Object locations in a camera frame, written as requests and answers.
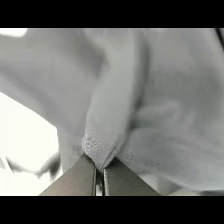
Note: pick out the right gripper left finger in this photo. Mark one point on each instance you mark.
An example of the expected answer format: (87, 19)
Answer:
(77, 181)

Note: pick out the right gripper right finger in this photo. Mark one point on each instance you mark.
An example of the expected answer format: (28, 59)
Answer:
(124, 182)

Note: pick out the grey garment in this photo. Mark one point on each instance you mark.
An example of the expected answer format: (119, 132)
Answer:
(140, 100)

